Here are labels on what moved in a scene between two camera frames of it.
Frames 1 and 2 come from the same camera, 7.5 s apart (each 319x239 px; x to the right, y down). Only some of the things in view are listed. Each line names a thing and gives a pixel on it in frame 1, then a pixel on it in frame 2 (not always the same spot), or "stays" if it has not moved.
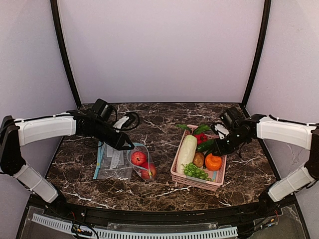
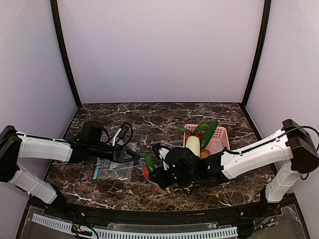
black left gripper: (115, 137) to (118, 154)
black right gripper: (223, 145) to (159, 176)
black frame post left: (55, 8) stays
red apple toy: (138, 158) to (145, 170)
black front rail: (213, 215) stays
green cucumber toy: (206, 146) to (207, 135)
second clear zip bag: (112, 164) stays
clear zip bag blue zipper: (139, 159) to (166, 189)
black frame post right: (264, 31) stays
